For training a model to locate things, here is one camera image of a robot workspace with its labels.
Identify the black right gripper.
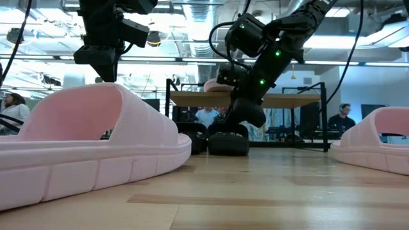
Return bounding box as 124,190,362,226
224,60,282,129

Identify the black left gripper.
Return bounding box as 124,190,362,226
73,12,126,84

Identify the dark grey foam slide sandal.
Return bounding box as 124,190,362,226
176,121,208,156
207,123,251,157

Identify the pink foam slide sandal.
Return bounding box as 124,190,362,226
203,78,231,94
329,106,409,176
0,82,193,213

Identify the white building column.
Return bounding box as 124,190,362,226
62,73,87,89

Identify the person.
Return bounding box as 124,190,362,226
0,92,31,135
328,102,357,139
195,107,222,129

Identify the black monitor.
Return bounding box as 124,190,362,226
142,98,161,113

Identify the black ceiling device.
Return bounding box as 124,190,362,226
41,75,62,88

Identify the long linear ceiling light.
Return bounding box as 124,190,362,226
0,54,409,67

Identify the dark blue screen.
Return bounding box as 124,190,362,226
360,103,389,120

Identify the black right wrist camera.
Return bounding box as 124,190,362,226
216,65,247,88

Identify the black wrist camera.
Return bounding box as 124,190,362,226
216,65,247,88
119,18,151,49

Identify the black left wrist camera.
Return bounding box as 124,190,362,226
119,18,151,49

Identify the black hanging cord reel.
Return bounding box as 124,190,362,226
6,27,25,45
146,30,162,49

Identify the wooden shelf with black frame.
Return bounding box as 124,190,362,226
165,78,330,153

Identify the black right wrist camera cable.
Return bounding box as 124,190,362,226
208,20,253,70

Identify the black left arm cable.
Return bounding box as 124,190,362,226
1,0,33,81

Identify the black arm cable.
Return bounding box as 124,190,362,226
1,0,33,81
325,0,366,107

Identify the silver corrugated ceiling duct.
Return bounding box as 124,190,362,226
182,3,221,81

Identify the black cable loop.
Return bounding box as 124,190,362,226
0,113,25,134

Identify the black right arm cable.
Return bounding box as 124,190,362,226
325,0,366,107

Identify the grey rectangular ceiling duct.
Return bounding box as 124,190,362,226
314,15,368,36

